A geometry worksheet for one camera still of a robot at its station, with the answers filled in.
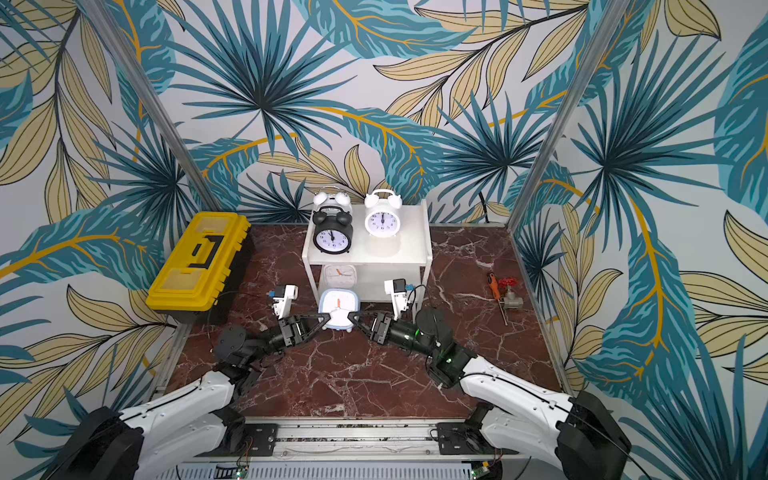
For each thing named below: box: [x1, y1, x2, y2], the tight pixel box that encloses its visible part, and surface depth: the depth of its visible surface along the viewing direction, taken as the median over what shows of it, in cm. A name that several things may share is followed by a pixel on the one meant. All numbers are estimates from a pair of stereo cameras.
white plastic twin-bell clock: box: [364, 189, 403, 238], surface depth 69 cm
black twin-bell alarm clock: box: [312, 206, 353, 255], surface depth 66 cm
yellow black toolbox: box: [146, 212, 255, 325], surface depth 89 cm
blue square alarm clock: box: [318, 288, 360, 332], surface depth 69 cm
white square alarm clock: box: [324, 264, 357, 289], surface depth 81 cm
